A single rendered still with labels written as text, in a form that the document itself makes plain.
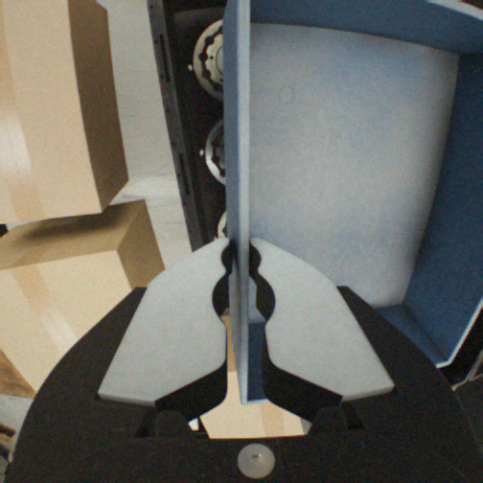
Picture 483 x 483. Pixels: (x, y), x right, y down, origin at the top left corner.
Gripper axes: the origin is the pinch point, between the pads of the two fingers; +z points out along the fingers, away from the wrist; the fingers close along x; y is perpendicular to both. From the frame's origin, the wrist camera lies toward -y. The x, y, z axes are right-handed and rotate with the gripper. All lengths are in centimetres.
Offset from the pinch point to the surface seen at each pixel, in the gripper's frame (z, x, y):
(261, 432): 22, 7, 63
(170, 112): 18.5, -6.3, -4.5
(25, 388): 100, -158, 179
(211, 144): 26.0, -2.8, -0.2
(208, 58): 25.6, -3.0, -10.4
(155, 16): 18.4, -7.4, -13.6
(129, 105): 40.7, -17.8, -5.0
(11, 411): 98, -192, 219
